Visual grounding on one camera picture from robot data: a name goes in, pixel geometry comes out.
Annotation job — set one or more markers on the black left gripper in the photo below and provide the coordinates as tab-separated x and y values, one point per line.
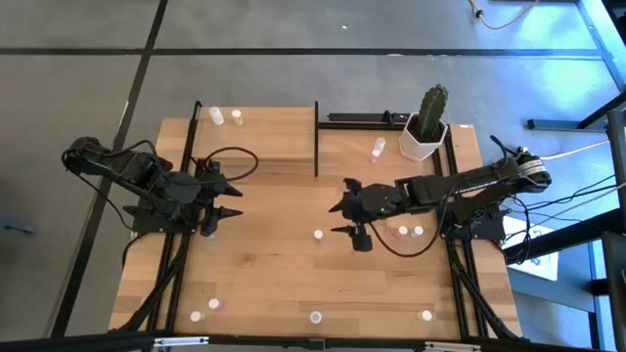
188	188

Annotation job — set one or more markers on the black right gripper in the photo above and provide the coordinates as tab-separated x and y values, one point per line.
376	203

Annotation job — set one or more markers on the yellow translucent medicine bottle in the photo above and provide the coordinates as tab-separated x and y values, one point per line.
426	315
210	238
237	117
196	317

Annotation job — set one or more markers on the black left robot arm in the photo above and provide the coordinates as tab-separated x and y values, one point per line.
137	168

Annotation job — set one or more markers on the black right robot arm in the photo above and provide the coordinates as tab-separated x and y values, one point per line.
469	183

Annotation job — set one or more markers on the white plant pot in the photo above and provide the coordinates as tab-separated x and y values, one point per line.
415	146

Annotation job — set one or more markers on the black bar with silver brackets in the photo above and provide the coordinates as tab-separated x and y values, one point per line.
313	344

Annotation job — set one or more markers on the green cactus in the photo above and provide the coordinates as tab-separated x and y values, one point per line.
431	112

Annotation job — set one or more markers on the white paper sheet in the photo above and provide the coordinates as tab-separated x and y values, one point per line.
533	254

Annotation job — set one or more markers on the black metal beam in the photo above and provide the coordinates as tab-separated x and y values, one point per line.
562	236

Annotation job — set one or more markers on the wooden shelf with black frame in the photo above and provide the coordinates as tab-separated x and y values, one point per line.
264	132

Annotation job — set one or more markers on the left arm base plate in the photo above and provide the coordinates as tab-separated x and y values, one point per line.
147	225

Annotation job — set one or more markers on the black table frame strut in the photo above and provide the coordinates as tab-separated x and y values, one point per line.
181	274
458	293

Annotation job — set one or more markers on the black rail device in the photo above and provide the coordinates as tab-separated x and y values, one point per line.
362	119

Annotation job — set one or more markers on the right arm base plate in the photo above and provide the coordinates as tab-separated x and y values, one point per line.
489	230

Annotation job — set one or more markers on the black desk frame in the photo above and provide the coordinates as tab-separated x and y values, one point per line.
552	124

